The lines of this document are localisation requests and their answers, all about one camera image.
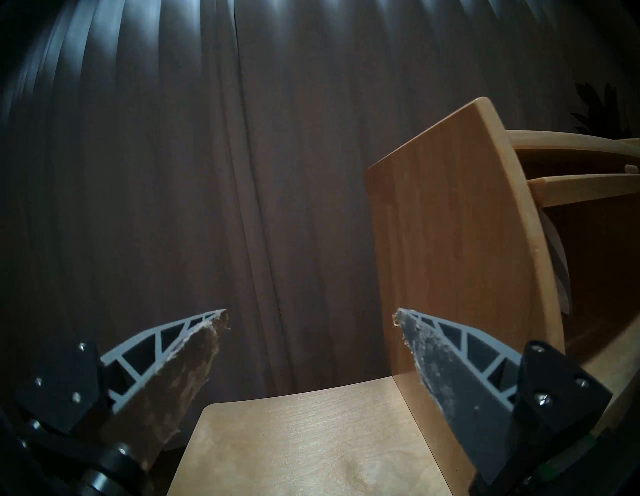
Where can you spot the wooden flap door with knob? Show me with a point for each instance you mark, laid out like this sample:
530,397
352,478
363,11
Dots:
585,187

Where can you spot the tall dark leafy plant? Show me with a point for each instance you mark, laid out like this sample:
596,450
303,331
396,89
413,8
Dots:
600,110

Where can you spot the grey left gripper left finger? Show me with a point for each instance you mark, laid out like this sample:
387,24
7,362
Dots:
165,390

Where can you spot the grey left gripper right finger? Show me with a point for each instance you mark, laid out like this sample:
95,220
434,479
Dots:
465,390

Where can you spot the wooden cabinet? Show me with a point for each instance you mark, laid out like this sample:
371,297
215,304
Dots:
450,225

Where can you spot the grey curtain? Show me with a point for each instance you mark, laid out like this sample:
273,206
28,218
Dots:
200,150

